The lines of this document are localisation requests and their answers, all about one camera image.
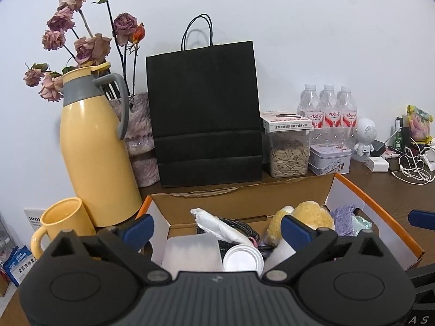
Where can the cardboard box with orange edges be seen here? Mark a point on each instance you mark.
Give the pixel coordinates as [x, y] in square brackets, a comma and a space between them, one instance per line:
[244, 197]

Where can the white robot-shaped speaker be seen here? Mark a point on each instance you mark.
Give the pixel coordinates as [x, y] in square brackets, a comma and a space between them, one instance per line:
[365, 130]

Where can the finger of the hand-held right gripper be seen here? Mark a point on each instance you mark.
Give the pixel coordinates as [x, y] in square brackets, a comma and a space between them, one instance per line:
[423, 217]

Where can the black rectangular object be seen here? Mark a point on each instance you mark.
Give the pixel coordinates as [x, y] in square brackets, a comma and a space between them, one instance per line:
[405, 139]

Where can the white plug adapter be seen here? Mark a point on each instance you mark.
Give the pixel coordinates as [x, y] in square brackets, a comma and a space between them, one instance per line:
[431, 161]

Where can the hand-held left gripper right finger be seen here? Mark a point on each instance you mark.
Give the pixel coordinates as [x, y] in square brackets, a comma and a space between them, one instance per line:
[297, 231]

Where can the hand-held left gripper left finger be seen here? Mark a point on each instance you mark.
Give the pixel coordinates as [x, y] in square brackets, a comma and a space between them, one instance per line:
[137, 231]

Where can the dried rose bouquet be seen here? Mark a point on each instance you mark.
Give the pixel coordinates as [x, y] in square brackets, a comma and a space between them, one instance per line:
[91, 46]

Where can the yellow plush toy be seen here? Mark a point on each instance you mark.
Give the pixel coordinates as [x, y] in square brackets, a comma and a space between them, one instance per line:
[312, 215]

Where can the yellow snack packet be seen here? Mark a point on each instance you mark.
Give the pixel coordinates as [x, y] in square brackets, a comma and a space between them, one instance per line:
[419, 125]

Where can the black paper bag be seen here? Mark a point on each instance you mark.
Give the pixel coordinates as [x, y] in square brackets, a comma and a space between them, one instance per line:
[204, 115]

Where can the pink mottled vase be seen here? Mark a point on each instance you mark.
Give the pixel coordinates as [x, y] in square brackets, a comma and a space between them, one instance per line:
[142, 135]

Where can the purple knit pouch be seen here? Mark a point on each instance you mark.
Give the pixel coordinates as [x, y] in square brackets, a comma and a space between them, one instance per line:
[343, 220]

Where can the white charger block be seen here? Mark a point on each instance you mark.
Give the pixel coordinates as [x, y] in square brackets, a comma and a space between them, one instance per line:
[377, 164]

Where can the translucent plastic box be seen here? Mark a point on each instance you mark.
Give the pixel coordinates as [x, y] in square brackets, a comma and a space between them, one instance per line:
[190, 254]

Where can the white printed tin box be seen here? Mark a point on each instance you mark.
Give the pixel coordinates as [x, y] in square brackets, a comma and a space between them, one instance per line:
[328, 163]

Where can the iridescent item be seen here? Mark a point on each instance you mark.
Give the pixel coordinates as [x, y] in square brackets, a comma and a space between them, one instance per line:
[363, 224]

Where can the clear seed container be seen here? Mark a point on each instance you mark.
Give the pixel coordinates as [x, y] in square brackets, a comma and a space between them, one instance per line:
[289, 159]

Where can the blue white booklets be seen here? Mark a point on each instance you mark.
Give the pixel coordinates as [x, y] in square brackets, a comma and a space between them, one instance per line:
[20, 265]

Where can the small white flat box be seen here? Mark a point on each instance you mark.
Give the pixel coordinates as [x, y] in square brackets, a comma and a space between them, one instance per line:
[285, 120]

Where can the dark bottle with white cap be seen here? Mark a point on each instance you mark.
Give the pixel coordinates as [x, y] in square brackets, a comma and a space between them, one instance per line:
[243, 259]

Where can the black power adapter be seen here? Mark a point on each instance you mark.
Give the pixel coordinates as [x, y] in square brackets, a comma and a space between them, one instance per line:
[379, 147]

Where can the yellow mug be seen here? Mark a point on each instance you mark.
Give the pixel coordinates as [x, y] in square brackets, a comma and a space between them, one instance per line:
[64, 220]

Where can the small green bottle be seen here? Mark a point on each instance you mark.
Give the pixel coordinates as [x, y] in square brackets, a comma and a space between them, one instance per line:
[398, 141]

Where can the white plastic item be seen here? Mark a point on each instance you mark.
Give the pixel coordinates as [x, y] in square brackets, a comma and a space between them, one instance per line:
[214, 225]

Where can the yellow thermos jug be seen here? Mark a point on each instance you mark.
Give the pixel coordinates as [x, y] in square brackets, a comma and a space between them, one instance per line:
[98, 163]

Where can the white tissue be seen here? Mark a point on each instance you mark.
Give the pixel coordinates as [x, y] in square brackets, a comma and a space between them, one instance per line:
[278, 254]

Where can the pink floral pouch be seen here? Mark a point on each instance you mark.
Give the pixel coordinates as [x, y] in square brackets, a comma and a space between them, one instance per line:
[390, 155]

